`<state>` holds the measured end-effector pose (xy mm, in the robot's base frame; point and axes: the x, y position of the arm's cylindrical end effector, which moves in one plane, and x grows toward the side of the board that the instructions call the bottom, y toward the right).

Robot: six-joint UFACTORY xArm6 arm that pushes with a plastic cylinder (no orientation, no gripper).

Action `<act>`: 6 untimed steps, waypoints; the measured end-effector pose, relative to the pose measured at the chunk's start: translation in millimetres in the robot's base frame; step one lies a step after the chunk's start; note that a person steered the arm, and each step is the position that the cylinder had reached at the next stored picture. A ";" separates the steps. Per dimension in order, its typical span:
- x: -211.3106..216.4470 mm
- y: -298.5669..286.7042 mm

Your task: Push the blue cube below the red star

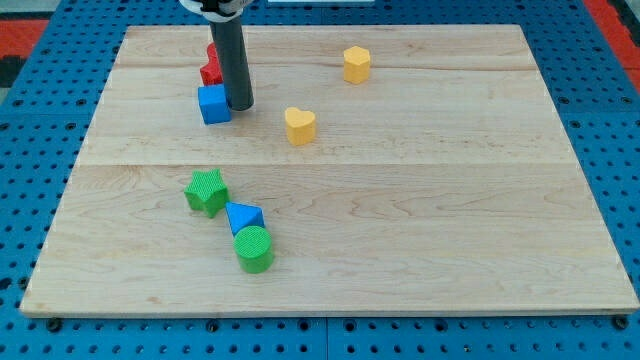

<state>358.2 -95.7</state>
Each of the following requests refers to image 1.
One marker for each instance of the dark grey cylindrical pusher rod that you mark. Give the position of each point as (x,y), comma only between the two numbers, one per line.
(230,47)

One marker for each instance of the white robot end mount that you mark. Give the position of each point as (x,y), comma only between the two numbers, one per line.
(216,11)

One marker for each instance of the blue cube block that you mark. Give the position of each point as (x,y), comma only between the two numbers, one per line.
(213,104)

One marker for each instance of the red star block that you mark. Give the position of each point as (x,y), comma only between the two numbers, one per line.
(211,73)

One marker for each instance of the green star block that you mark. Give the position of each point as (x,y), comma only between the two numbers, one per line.
(207,192)

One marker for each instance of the yellow heart block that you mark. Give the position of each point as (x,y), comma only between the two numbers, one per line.
(300,126)

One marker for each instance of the yellow hexagon block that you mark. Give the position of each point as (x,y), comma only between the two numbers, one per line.
(356,68)

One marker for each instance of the blue triangle block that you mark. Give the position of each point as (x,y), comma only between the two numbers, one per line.
(243,215)

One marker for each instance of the light wooden board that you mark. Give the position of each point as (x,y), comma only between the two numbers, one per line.
(444,185)

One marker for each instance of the green cylinder block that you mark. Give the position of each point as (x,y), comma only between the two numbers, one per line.
(253,248)

